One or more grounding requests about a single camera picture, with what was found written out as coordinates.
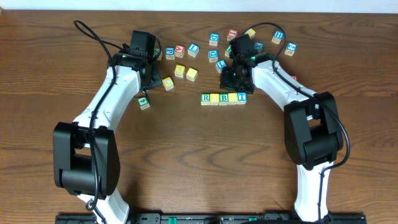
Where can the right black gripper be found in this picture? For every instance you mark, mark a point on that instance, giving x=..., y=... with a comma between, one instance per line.
x=225, y=83

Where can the green B block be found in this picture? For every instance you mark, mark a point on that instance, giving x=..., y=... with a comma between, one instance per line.
x=224, y=100

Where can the red I block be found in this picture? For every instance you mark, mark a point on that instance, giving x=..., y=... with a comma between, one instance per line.
x=232, y=34

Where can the green r block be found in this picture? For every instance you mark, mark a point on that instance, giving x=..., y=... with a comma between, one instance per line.
x=228, y=53
x=205, y=99

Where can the yellow block top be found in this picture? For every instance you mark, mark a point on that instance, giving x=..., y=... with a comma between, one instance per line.
x=251, y=33

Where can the green 4 block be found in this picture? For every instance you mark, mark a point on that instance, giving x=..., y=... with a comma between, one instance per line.
x=143, y=103

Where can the blue X block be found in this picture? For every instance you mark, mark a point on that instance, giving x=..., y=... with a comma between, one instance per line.
x=259, y=46

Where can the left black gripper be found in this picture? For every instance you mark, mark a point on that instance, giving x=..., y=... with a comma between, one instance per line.
x=155, y=78

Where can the blue d block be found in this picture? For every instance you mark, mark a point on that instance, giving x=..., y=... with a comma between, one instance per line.
x=213, y=56
x=214, y=39

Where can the red M block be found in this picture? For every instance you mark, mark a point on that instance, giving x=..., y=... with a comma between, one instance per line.
x=294, y=77

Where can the yellow K block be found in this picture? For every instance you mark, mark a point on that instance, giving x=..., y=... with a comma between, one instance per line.
x=179, y=71

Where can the blue l block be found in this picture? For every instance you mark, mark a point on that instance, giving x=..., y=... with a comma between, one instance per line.
x=220, y=65
x=193, y=50

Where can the blue H block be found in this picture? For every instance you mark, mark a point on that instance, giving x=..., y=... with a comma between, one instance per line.
x=277, y=37

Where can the blue D block lower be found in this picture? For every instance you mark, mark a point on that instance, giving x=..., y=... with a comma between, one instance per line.
x=213, y=56

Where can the yellow S block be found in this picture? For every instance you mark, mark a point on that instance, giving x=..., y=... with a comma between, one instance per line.
x=191, y=74

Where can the blue 2 block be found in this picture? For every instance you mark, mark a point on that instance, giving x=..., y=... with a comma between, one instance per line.
x=290, y=49

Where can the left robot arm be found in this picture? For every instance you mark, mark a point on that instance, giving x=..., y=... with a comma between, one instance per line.
x=85, y=156

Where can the red A block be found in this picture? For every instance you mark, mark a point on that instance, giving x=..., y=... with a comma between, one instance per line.
x=179, y=51

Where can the blue L block centre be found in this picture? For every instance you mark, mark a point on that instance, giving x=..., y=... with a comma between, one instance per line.
x=220, y=65

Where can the blue T block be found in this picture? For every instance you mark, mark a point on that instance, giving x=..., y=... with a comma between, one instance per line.
x=242, y=98

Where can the green Z block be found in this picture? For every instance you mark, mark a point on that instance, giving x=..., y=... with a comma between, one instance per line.
x=158, y=54

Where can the blue P block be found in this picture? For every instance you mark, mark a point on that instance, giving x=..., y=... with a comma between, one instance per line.
x=170, y=53

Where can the yellow O block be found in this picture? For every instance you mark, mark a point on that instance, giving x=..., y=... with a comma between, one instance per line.
x=214, y=99
x=232, y=98

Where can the blue D block upper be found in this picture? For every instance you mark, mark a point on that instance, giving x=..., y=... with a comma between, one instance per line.
x=214, y=39

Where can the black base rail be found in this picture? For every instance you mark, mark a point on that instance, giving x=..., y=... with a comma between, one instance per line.
x=269, y=217

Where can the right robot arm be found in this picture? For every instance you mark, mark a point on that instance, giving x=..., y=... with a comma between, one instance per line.
x=313, y=132

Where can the blue L block upper left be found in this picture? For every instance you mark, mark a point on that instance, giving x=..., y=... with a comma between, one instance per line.
x=193, y=50

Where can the yellow C block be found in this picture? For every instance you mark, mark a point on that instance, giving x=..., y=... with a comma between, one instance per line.
x=168, y=83

